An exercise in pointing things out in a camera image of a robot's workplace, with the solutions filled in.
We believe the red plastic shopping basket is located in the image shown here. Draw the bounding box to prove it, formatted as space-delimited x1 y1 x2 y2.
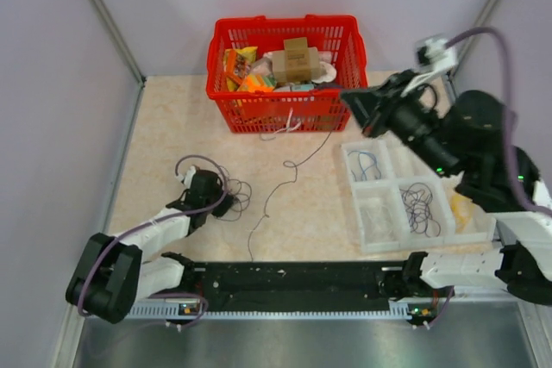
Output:
206 15 367 134

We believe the orange sponge pack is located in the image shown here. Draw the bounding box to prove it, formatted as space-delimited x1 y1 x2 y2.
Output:
237 74 277 93

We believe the yellow thin wire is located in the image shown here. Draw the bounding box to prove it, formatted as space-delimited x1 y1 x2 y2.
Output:
450 195 478 234

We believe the white compartment tray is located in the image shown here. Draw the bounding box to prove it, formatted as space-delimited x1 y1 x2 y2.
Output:
341 137 496 254

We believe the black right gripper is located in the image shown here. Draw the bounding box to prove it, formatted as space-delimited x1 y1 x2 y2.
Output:
338 69 459 180

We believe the white slotted cable duct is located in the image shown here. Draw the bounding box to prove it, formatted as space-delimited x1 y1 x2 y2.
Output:
126 300 433 321

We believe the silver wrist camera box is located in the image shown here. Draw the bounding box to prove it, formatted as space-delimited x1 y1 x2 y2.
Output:
414 36 447 67

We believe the blue thin wire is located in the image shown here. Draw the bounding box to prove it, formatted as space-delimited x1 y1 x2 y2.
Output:
347 150 385 183

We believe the orange snack packet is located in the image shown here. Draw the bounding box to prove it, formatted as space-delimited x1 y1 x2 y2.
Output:
223 47 257 91

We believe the white wire in tray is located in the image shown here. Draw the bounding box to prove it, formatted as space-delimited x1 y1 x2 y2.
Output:
361 199 400 240

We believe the pink white plush item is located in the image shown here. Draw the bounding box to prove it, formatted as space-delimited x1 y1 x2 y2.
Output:
312 51 337 84

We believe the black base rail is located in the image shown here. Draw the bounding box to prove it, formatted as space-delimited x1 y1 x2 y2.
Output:
146 249 458 313

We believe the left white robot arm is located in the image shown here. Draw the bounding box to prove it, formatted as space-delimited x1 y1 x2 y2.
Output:
65 165 235 324

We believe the dark purple wire in tray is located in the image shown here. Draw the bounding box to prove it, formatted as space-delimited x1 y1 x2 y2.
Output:
399 182 443 239

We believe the white thin wire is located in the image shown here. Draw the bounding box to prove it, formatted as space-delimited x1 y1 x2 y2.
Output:
258 108 303 141

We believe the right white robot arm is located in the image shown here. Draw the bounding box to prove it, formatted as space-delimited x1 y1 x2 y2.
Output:
339 36 551 306

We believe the brown cardboard box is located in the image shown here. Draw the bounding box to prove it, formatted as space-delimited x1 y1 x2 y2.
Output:
271 37 320 84

